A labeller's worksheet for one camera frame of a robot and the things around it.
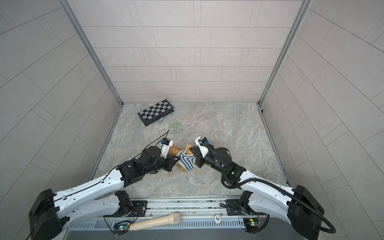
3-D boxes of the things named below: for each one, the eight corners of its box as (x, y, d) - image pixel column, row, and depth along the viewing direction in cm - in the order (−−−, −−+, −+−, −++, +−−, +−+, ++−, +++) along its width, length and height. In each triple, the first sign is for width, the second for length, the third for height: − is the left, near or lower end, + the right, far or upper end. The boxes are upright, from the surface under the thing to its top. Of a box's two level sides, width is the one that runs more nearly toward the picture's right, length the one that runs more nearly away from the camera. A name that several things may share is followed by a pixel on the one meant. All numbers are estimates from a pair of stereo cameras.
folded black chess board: (145, 126, 103) (144, 124, 101) (138, 115, 110) (136, 112, 108) (174, 111, 113) (174, 108, 111) (166, 101, 120) (165, 98, 117)
